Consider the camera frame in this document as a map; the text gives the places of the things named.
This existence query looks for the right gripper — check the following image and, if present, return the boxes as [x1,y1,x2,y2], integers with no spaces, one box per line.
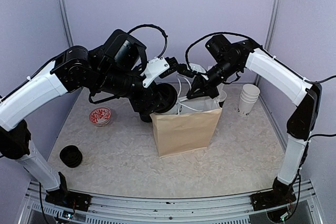
[187,57,241,98]

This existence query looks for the black cup lid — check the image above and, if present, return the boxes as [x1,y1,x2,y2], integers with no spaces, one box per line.
[155,83,177,113]

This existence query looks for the brown paper bag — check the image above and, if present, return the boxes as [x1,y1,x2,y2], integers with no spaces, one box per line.
[149,76,223,159]

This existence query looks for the white paper cup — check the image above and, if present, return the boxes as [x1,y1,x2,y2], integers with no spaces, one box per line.
[163,103,181,115]

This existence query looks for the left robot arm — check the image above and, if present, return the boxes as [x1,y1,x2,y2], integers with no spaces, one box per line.
[1,29,169,206]

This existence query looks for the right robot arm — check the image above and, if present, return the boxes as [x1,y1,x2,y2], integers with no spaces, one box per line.
[185,32,322,205]

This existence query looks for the dark green mug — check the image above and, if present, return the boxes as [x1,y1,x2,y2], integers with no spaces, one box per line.
[139,113,152,123]

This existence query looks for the black cup with straws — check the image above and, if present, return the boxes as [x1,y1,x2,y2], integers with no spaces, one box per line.
[210,83,227,108]

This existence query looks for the red patterned bowl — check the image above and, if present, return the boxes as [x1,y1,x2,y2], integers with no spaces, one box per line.
[89,107,111,126]

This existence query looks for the stack of white cups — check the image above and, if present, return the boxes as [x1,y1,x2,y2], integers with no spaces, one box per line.
[237,84,260,116]

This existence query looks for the stack of black lids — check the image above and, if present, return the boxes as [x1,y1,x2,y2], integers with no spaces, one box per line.
[59,145,82,168]

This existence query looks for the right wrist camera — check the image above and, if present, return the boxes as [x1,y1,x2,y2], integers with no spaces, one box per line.
[177,63,206,78]

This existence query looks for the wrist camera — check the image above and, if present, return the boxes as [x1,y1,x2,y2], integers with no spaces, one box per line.
[141,57,179,88]
[177,63,206,78]

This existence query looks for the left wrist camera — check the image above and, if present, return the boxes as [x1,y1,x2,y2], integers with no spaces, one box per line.
[141,57,179,88]

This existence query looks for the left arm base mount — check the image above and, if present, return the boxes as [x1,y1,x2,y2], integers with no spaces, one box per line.
[45,188,92,212]

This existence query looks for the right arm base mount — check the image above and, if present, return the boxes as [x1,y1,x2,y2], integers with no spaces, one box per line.
[250,186,297,211]

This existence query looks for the right aluminium frame post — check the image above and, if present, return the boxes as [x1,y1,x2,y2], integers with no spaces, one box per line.
[264,0,281,50]

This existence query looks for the aluminium frame post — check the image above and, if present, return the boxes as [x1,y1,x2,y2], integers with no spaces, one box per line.
[57,0,74,47]
[264,0,281,50]

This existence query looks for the left aluminium frame post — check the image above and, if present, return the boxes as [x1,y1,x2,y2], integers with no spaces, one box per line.
[57,0,74,47]

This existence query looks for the front aluminium rail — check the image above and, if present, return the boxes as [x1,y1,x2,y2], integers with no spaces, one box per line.
[15,180,325,223]

